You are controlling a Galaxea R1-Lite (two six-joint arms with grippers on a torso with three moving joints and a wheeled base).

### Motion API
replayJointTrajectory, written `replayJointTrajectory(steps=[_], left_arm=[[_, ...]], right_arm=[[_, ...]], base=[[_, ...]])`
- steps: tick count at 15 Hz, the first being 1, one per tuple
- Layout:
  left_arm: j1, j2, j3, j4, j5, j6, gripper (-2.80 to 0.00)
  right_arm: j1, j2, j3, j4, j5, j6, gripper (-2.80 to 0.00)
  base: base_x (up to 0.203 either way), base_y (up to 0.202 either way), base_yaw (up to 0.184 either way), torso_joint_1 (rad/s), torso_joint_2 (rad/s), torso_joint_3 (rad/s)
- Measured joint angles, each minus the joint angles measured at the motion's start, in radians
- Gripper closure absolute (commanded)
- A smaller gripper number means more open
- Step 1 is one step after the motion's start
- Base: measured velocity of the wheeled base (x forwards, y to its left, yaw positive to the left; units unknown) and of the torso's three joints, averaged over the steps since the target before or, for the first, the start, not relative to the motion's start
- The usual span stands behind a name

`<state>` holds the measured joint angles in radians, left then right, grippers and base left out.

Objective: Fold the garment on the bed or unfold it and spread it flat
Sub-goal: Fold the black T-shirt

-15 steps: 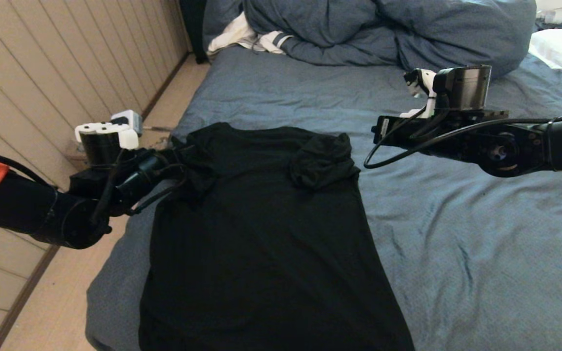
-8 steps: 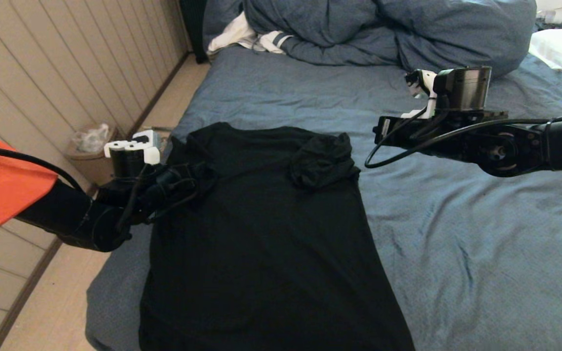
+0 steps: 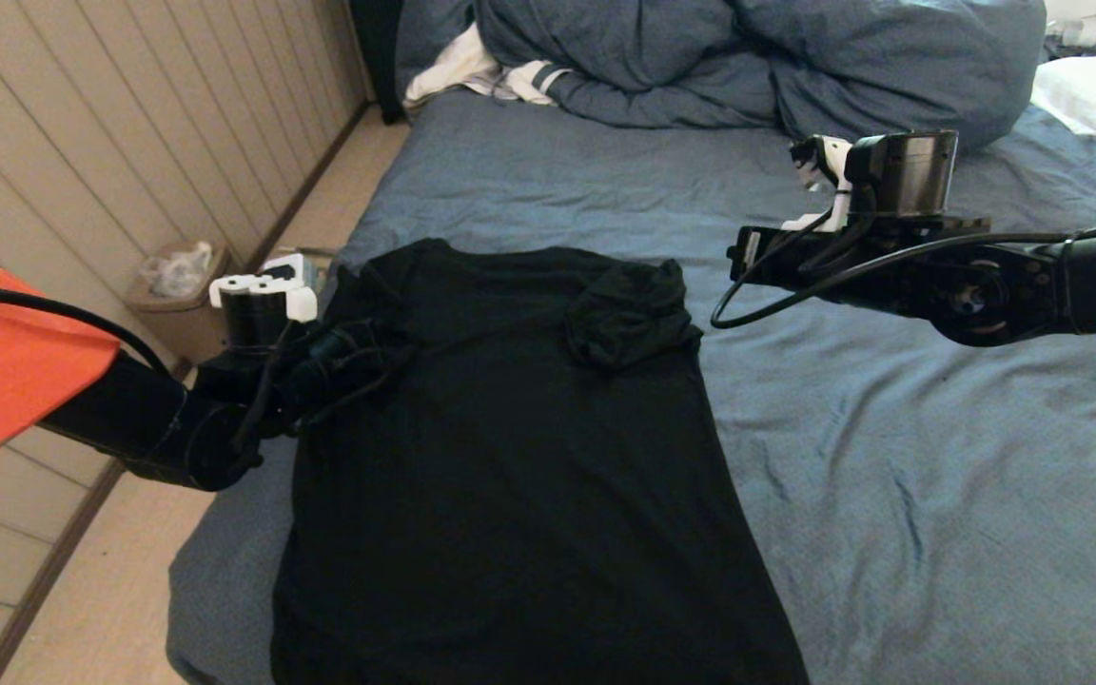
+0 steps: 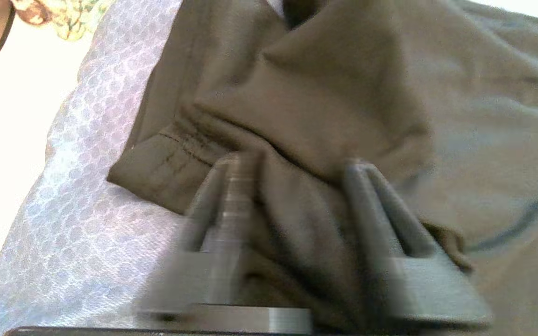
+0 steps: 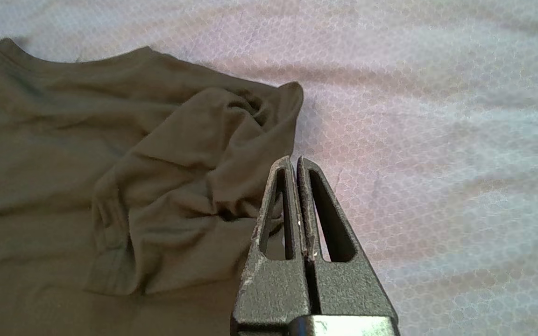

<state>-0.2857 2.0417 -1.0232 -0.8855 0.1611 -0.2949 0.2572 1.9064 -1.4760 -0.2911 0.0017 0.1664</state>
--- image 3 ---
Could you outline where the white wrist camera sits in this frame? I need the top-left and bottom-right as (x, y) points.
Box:
(789, 135), (858, 232)
(261, 253), (321, 288)

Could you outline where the clear plastic bin bag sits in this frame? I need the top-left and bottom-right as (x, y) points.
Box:
(141, 241), (216, 300)

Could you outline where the brown trash bin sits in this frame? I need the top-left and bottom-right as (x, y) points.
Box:
(125, 243), (233, 364)

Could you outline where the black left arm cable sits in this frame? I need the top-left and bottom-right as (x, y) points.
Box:
(0, 283), (173, 377)

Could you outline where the white striped garment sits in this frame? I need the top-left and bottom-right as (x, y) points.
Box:
(403, 24), (573, 110)

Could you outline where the orange robot shoulder cover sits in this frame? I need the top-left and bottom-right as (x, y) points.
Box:
(0, 264), (121, 491)

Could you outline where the black bedside furniture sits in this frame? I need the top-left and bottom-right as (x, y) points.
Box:
(348, 0), (408, 125)

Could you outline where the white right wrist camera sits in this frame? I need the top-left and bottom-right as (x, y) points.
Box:
(789, 135), (858, 232)

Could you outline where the blue bed sheet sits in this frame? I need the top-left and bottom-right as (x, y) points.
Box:
(166, 90), (1096, 685)

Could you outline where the blue bunched duvet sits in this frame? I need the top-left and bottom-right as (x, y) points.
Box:
(396, 0), (1047, 165)

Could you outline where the black printed T-shirt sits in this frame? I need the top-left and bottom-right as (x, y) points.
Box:
(267, 238), (811, 685)

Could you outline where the black braided left cable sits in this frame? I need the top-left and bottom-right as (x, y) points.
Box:
(229, 322), (297, 453)

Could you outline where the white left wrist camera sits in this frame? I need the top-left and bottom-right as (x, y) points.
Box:
(261, 253), (321, 288)

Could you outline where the white left wrist joint cover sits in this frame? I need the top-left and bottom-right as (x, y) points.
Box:
(209, 274), (319, 323)

